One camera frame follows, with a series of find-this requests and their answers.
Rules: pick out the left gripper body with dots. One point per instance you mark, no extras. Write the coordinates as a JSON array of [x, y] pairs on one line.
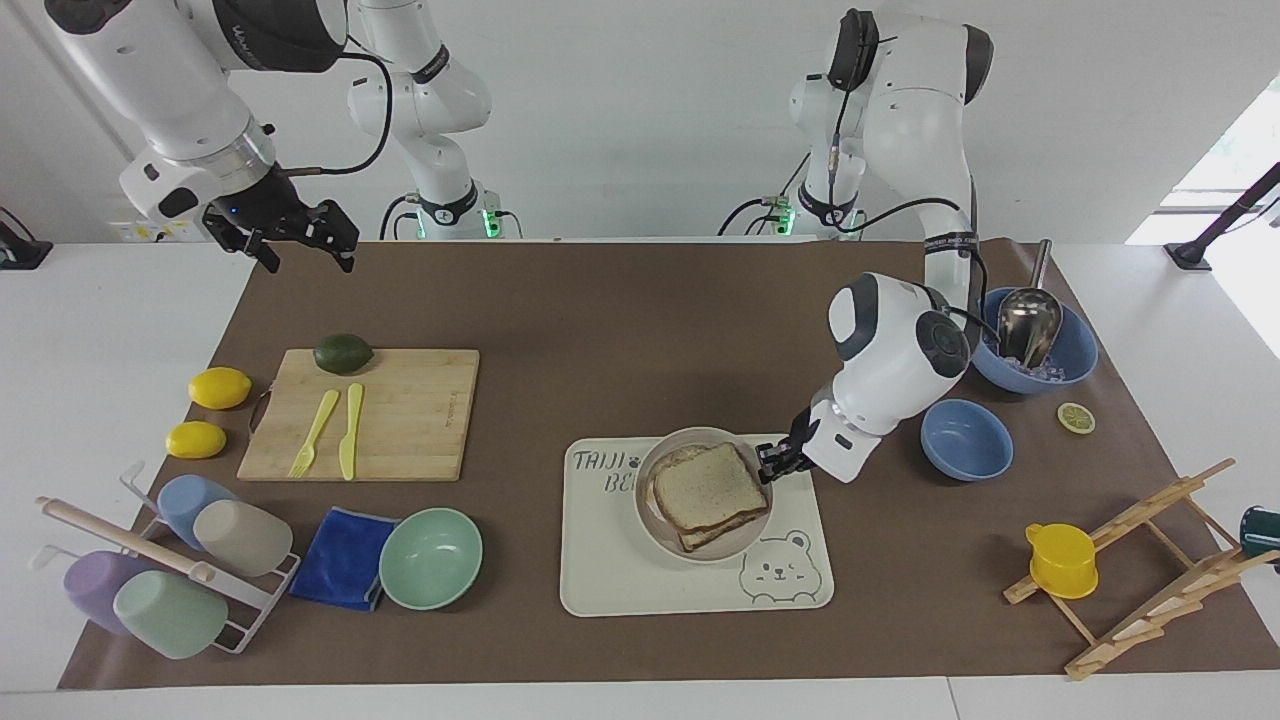
[[800, 432]]

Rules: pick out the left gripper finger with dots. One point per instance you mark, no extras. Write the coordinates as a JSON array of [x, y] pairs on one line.
[[783, 472], [775, 452]]

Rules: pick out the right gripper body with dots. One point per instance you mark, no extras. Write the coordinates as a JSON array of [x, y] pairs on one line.
[[262, 205]]

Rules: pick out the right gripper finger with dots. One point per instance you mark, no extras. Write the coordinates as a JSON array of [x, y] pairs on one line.
[[262, 250], [338, 228]]

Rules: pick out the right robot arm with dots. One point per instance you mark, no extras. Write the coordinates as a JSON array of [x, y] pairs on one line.
[[150, 70]]

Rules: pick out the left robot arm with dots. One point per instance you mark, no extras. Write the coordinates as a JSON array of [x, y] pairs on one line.
[[900, 330]]

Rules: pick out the beige round plate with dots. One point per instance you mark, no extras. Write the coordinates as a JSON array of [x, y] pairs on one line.
[[712, 552]]

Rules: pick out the toasted bread slice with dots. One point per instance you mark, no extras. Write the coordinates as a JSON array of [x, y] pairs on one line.
[[720, 533], [710, 488]]

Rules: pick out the white power strip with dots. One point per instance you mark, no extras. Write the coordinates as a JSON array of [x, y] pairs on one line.
[[150, 232]]

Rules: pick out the green avocado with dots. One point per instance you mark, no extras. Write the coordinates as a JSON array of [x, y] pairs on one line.
[[343, 354]]

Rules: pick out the yellow lemon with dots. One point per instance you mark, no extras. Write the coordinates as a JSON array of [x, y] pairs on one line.
[[196, 440], [220, 388]]

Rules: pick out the small blue bowl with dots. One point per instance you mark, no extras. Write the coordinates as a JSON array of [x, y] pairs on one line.
[[965, 440]]

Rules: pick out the yellow-green plastic fork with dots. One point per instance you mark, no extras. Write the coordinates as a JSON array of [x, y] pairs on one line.
[[315, 430]]

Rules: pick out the cream tray with bear print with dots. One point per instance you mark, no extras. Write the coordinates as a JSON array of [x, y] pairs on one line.
[[620, 570]]

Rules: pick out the yellow-green plastic knife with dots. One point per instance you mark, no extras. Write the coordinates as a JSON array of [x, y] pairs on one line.
[[351, 430]]

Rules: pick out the wooden cutting board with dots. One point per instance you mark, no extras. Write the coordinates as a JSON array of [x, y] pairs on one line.
[[420, 420]]

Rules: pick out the black stand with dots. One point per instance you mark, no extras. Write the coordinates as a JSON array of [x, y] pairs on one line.
[[1225, 215], [20, 250]]

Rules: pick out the metal scoop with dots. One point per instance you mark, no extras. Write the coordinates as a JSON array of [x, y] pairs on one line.
[[1030, 320]]

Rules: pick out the light blue cup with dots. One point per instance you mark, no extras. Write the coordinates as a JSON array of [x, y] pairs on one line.
[[180, 500]]

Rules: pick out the lemon slice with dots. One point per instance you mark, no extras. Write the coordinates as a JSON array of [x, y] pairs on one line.
[[1076, 418]]

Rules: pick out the large blue bowl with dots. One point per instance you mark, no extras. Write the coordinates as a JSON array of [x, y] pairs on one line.
[[1075, 350]]

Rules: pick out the beige cup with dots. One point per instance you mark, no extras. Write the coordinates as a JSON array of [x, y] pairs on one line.
[[245, 538]]

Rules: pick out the yellow cup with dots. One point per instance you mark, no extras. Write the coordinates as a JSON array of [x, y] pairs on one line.
[[1062, 560]]

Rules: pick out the blue cloth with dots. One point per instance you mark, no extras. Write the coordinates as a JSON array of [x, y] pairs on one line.
[[340, 560]]

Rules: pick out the mint green bowl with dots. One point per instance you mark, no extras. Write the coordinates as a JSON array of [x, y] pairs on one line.
[[430, 560]]

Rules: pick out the wooden dish rack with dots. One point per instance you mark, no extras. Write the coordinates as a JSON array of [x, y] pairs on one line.
[[1150, 510]]

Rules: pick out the light green cup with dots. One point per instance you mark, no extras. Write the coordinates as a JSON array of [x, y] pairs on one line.
[[170, 615]]

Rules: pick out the purple cup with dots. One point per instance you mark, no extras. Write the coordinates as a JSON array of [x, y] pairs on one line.
[[90, 590]]

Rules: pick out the dark green cup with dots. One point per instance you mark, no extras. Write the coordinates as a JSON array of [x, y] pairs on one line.
[[1262, 532]]

